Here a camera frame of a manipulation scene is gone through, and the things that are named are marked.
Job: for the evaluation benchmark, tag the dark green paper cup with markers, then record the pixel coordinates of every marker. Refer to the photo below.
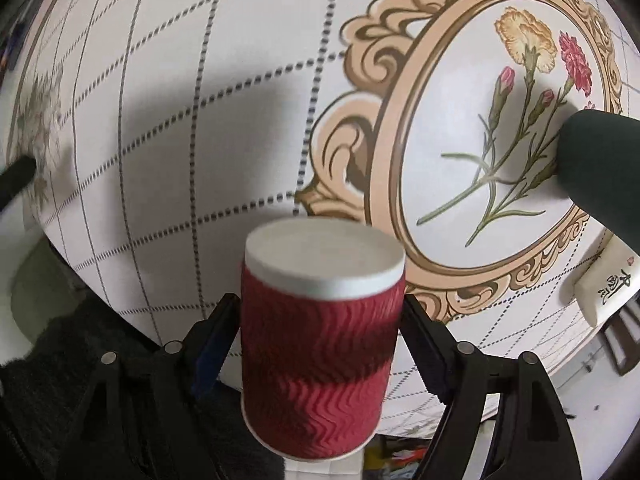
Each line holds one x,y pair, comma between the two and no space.
598,157

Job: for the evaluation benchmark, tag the floral patterned tablecloth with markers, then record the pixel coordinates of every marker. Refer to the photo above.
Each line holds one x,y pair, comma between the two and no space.
166,130

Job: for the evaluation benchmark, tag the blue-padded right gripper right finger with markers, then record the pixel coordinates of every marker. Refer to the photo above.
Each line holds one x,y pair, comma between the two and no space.
531,439

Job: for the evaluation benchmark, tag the white cup with calligraphy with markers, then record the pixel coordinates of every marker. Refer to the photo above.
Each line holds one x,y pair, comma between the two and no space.
609,283

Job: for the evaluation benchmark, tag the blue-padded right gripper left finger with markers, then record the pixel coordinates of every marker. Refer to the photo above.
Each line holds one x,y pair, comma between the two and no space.
150,424

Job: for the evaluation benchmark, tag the red ribbed paper cup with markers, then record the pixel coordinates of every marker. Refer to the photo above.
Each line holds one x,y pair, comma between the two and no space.
320,310

